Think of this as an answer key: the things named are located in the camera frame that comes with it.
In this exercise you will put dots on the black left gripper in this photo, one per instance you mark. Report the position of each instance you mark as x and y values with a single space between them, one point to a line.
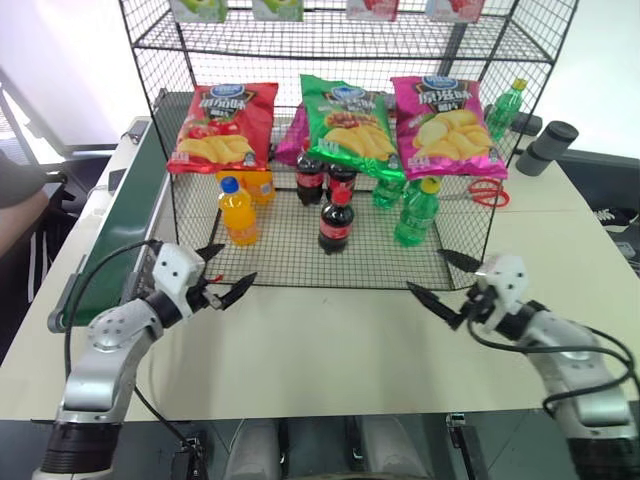
204 296

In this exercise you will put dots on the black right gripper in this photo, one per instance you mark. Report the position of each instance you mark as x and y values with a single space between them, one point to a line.
476 305

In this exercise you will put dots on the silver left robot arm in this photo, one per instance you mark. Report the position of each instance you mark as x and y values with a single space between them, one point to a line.
107 350

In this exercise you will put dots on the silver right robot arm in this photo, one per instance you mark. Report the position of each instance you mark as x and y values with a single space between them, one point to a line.
575 370

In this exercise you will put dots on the green conveyor belt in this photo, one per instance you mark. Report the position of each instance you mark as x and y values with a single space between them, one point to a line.
120 220

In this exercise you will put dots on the orange soda bottle blue cap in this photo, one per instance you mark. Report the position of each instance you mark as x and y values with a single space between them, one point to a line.
239 220
261 189

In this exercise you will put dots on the green soda bottle yellow cap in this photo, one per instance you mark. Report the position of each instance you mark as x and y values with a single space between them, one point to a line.
415 220
386 195
502 112

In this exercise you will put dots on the cola bottle red cap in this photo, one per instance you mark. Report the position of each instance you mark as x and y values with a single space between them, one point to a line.
336 227
342 179
308 182

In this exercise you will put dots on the magenta potato chips bag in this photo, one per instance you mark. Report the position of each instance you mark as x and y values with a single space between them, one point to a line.
445 130
292 142

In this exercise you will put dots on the red potato chips bag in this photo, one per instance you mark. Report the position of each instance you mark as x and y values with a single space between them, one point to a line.
225 125

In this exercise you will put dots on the dark grey cylinder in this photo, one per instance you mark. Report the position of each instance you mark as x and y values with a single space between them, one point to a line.
545 150

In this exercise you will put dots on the black table clamp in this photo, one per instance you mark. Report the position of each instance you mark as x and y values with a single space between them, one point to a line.
192 455
465 445

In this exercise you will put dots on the grey rounded robot leg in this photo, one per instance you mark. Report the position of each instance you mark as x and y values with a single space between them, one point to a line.
252 450
390 447

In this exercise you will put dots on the green potato chips bag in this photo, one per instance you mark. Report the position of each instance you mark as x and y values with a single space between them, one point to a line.
350 130

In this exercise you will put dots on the green drink carton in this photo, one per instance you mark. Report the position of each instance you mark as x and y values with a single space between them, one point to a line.
199 9
278 8

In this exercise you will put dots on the pink drink carton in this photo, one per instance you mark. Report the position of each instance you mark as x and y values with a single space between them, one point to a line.
455 9
372 8

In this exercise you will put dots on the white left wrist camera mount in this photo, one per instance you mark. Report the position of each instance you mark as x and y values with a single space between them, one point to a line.
175 270

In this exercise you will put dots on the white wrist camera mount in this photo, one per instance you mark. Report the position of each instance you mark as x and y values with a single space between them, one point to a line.
175 270
505 282

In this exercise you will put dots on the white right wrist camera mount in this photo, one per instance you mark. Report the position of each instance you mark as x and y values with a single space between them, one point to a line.
505 282

